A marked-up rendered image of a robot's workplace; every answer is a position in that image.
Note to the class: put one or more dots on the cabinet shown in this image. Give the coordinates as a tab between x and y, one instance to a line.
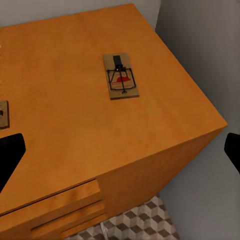
89	158

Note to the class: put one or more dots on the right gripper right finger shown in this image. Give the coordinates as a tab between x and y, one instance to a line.
232	149

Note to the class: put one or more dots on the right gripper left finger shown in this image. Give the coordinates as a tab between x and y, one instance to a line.
12	149

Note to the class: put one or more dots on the mousetrap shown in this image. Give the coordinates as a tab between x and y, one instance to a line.
120	76
4	115

